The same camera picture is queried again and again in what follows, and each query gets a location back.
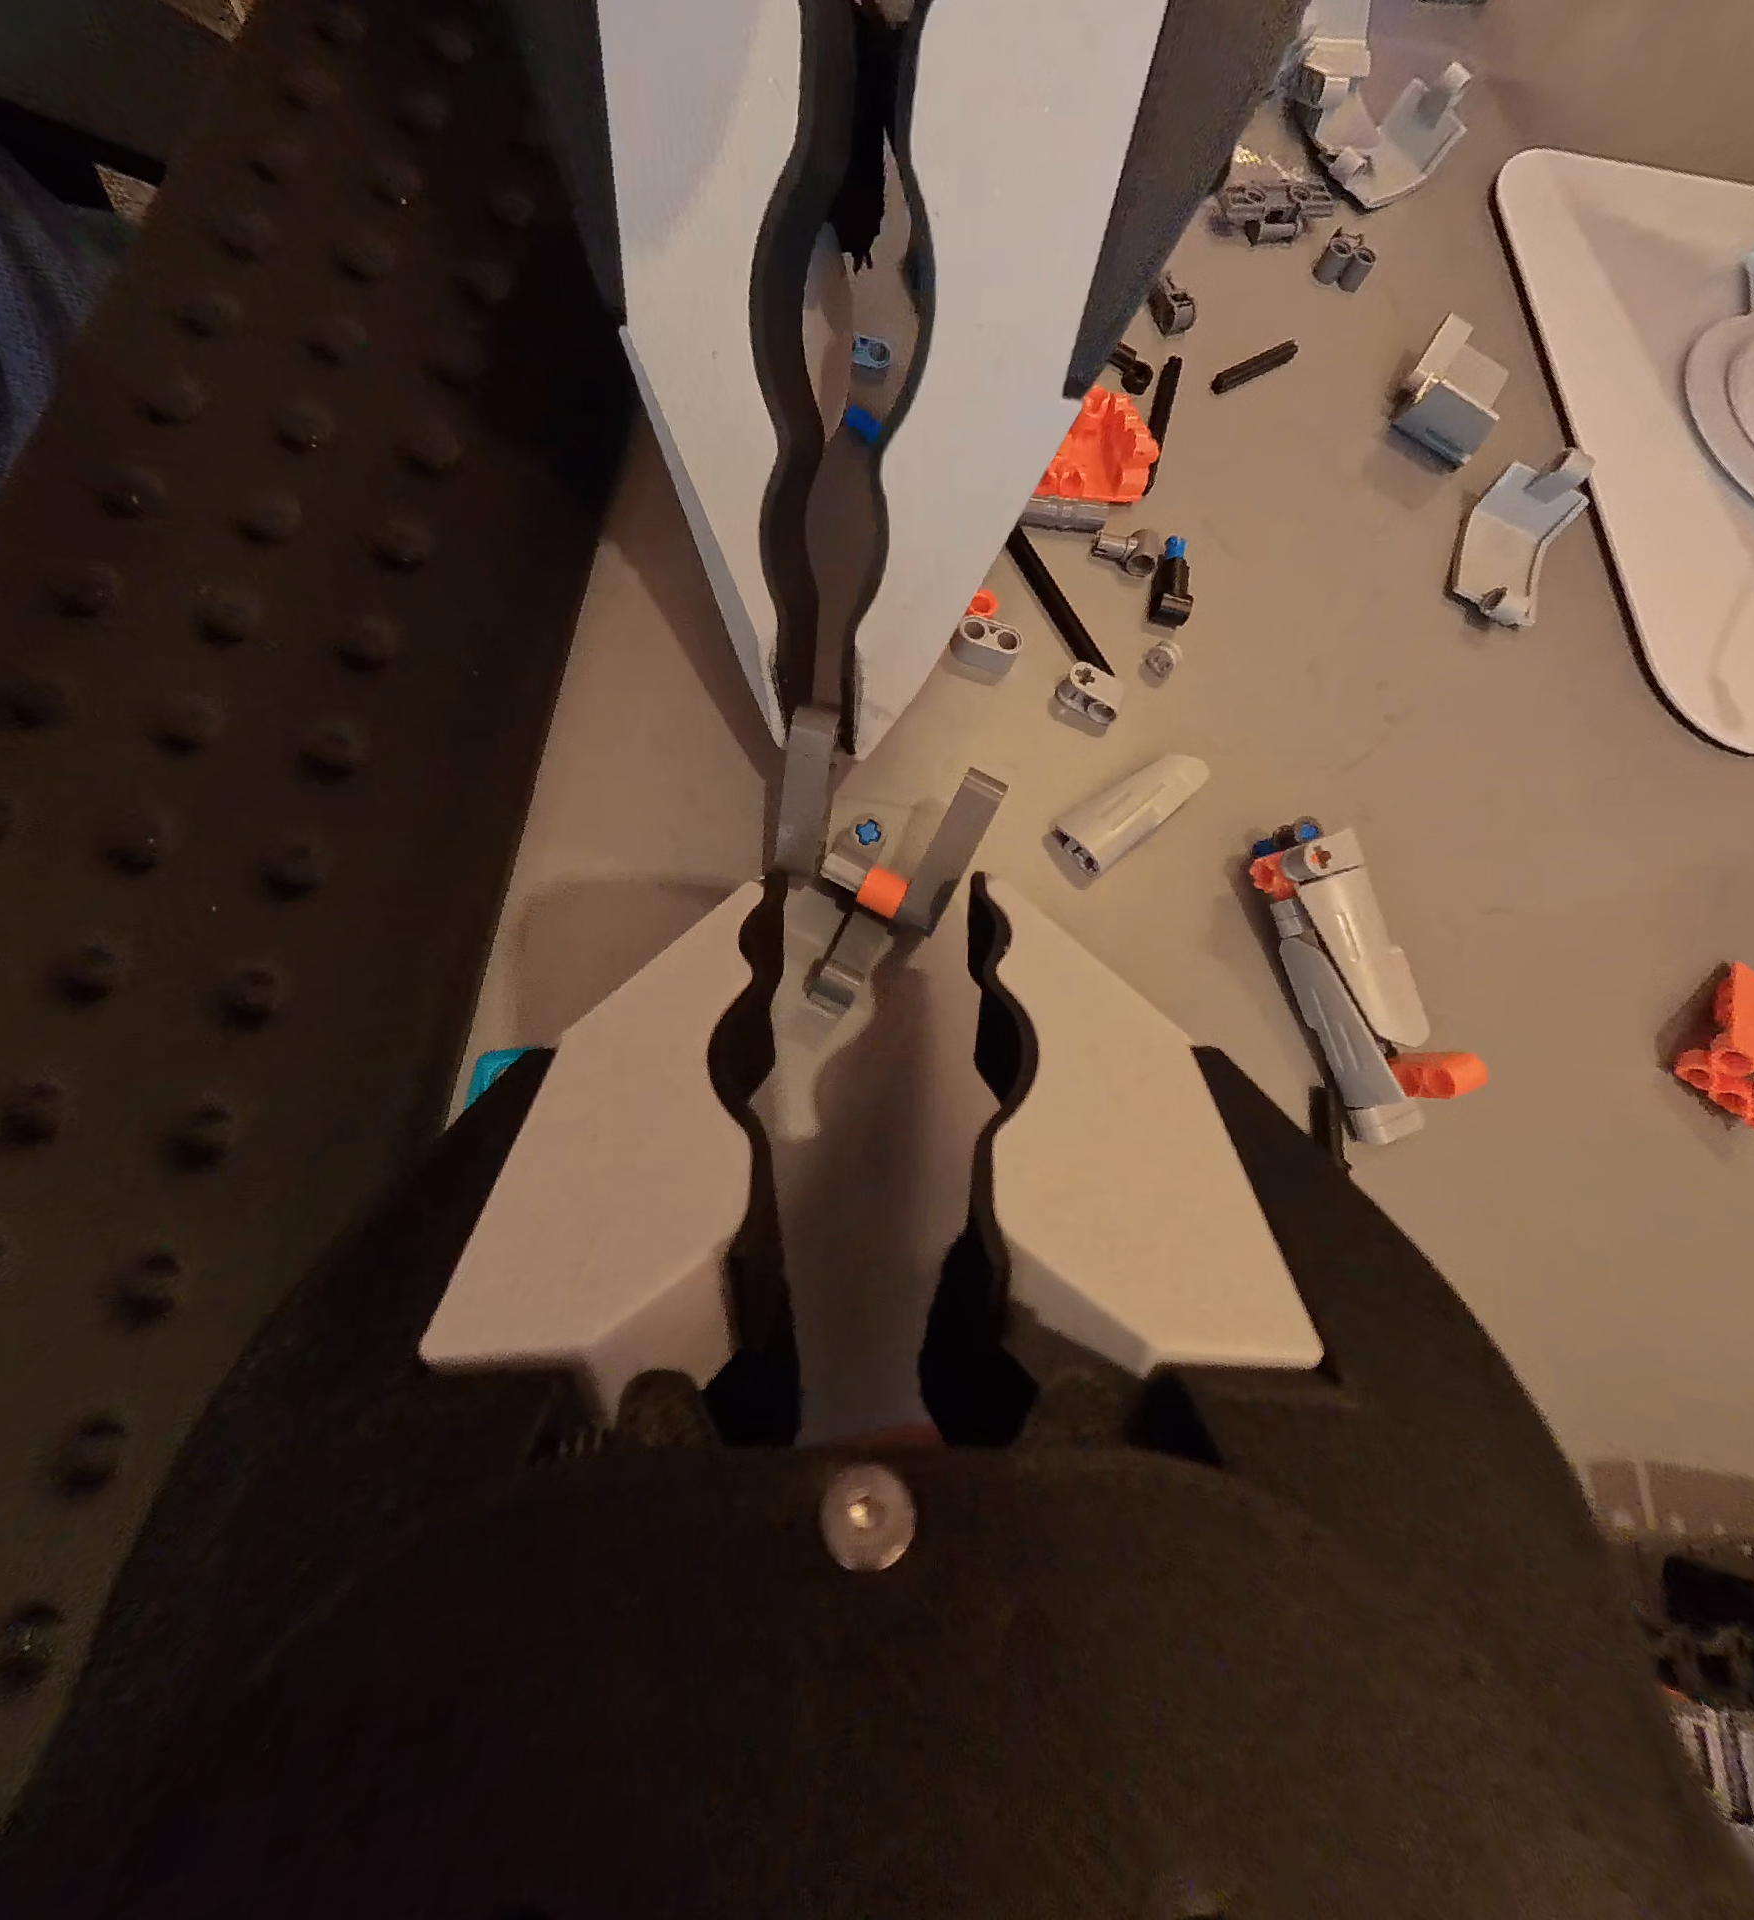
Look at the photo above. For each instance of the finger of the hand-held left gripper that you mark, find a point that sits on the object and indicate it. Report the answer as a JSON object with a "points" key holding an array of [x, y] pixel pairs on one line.
{"points": [[681, 225], [1027, 225]]}

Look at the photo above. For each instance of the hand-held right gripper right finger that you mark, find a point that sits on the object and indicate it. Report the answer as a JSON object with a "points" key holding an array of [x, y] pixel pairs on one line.
{"points": [[1131, 1201]]}

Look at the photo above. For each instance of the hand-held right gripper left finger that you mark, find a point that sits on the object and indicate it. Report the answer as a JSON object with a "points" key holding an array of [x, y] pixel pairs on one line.
{"points": [[607, 1201]]}

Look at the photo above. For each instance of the grey beam assembly orange bush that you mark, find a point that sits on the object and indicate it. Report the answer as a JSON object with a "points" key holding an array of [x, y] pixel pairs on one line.
{"points": [[804, 796]]}

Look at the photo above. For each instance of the dark grey connector cluster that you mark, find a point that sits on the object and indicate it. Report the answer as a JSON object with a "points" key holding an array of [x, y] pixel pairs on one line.
{"points": [[1266, 211]]}

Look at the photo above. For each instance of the dark grey cross connector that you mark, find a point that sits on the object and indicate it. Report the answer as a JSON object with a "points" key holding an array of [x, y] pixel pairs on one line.
{"points": [[1172, 303]]}

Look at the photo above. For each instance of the cyan plastic separator tool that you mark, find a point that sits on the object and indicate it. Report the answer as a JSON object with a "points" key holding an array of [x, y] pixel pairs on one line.
{"points": [[494, 1073]]}

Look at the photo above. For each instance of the dark grey double tube connector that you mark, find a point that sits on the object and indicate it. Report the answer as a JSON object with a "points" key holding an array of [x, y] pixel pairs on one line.
{"points": [[1345, 259]]}

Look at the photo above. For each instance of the black long pin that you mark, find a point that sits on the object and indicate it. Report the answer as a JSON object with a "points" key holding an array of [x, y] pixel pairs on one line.
{"points": [[1331, 1126]]}

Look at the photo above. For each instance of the medium black axle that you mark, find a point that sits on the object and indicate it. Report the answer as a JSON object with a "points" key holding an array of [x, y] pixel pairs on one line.
{"points": [[1166, 402]]}

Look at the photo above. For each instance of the large orange angular brick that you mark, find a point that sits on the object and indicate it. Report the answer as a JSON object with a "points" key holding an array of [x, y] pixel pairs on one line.
{"points": [[1100, 451]]}

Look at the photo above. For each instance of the short dark axle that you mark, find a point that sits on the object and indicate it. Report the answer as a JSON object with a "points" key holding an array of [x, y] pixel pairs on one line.
{"points": [[1255, 368]]}

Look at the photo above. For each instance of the grey ribbed axle connector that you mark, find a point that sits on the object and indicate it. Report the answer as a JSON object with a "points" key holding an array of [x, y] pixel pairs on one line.
{"points": [[1065, 518]]}

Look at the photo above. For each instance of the grey panel assembly orange connector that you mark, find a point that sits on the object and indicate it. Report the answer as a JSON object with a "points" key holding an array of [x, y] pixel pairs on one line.
{"points": [[1356, 944]]}

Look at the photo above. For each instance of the small grey angled connector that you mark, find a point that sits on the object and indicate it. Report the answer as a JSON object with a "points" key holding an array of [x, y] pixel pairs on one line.
{"points": [[1125, 554]]}

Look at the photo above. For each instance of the long black axle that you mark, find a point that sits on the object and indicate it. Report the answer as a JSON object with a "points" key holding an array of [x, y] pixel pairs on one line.
{"points": [[1057, 599]]}

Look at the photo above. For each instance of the grey blocky panel piece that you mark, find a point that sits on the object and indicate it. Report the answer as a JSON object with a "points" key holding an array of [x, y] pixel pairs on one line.
{"points": [[1454, 398]]}

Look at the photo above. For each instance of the light grey curved panel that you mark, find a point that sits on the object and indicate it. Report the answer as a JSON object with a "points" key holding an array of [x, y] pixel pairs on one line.
{"points": [[1131, 809]]}

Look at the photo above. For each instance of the black connector with blue pin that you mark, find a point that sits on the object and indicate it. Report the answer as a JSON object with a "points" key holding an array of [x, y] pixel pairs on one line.
{"points": [[1170, 594]]}

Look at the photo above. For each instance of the light grey two-hole beam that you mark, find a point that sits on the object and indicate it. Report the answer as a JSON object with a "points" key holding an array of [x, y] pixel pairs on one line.
{"points": [[985, 646]]}

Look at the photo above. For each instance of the light grey cross-hole beam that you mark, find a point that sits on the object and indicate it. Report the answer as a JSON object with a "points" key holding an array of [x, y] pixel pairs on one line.
{"points": [[1089, 697]]}

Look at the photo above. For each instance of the grey curved panel with clip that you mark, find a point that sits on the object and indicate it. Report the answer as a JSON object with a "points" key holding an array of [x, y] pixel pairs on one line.
{"points": [[1506, 547]]}

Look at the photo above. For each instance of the orange wedge brick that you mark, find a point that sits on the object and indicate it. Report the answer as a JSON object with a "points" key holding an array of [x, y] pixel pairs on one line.
{"points": [[1741, 1035]]}

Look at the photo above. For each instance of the black dimpled mat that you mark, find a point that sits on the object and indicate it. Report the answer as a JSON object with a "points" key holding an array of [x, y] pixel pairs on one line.
{"points": [[216, 676]]}

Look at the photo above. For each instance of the light grey frame piece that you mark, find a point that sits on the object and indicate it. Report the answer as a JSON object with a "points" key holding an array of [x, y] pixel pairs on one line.
{"points": [[1396, 151]]}

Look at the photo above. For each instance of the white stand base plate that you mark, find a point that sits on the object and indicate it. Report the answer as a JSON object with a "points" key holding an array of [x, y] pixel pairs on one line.
{"points": [[1612, 451]]}

